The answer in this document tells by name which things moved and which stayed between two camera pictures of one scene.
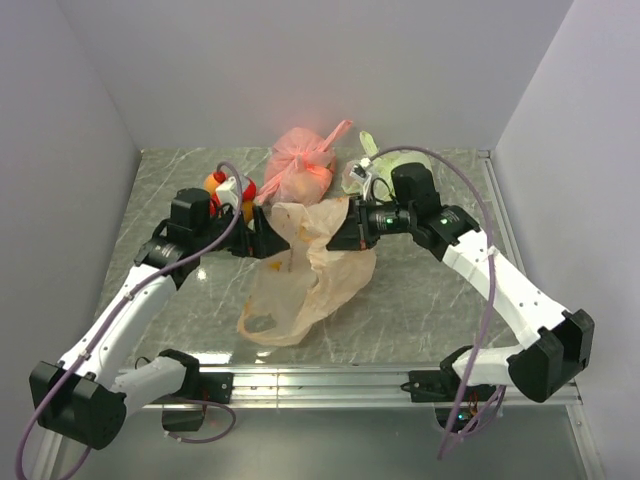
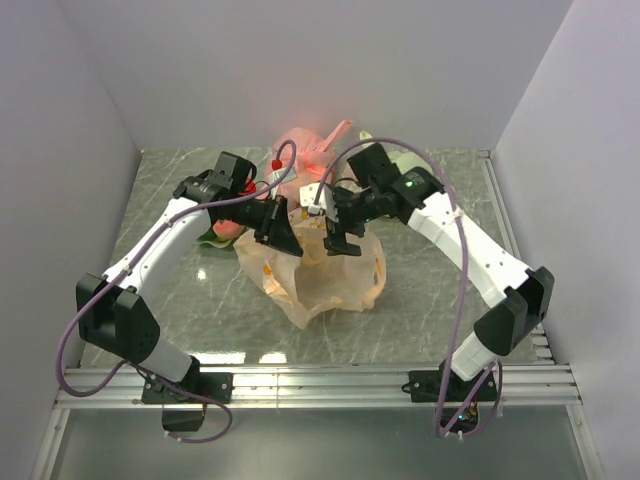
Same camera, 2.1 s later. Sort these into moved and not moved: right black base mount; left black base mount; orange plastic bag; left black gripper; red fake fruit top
Moved: orange plastic bag; left black gripper
Not moved: left black base mount; right black base mount; red fake fruit top
